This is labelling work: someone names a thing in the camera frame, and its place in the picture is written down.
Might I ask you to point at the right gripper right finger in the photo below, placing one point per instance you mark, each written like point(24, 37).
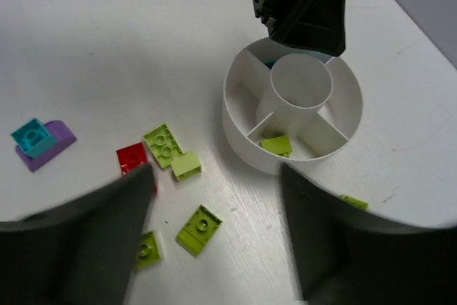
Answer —
point(345, 255)

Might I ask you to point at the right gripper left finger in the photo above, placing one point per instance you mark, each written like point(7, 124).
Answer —
point(79, 252)

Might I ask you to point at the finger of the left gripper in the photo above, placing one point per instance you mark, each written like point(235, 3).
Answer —
point(315, 25)

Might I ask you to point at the green small lego brick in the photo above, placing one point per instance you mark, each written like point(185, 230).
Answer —
point(149, 250)

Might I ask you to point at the white round divided container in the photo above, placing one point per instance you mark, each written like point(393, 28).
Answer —
point(312, 98)

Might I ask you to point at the lime lego slope brick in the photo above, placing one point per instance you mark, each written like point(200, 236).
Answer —
point(198, 230)

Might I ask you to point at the lime lego brick small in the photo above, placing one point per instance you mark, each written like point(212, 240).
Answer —
point(279, 145)

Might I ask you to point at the lime lego plate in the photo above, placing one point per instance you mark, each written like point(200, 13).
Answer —
point(163, 145)

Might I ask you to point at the pale green lego brick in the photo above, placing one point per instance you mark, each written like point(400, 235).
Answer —
point(186, 165)

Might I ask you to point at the red flat lego brick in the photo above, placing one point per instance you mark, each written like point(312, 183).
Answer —
point(131, 157)

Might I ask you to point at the purple curved lego brick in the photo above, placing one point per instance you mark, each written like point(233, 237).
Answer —
point(65, 137)

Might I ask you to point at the teal small lego brick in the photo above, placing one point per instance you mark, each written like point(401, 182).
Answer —
point(33, 138)

